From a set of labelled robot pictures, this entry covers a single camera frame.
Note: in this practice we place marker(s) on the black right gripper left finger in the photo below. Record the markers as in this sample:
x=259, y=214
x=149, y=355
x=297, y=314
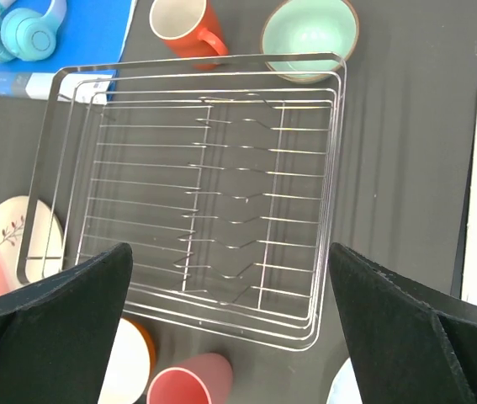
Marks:
x=56, y=335

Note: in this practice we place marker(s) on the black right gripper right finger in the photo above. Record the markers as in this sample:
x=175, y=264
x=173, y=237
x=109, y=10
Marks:
x=407, y=342

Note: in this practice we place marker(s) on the white ceramic plate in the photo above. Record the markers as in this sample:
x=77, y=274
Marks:
x=344, y=387

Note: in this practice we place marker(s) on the orange bowl white inside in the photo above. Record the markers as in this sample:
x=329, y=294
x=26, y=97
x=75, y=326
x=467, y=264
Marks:
x=131, y=362

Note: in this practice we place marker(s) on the pink and cream floral plate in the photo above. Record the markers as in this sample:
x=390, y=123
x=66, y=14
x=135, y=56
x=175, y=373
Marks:
x=6, y=248

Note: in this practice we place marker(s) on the mint green ceramic bowl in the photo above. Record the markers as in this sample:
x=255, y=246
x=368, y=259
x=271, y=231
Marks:
x=310, y=27

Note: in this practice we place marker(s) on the pink plastic cup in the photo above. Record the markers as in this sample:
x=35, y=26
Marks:
x=205, y=378

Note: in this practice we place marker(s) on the teal cat-ear headphones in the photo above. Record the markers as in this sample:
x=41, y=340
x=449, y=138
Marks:
x=28, y=35

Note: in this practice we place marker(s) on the orange ceramic mug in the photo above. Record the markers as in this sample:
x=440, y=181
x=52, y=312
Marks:
x=190, y=28

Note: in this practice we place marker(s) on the steel wire dish rack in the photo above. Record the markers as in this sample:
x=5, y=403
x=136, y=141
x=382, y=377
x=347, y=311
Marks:
x=219, y=172

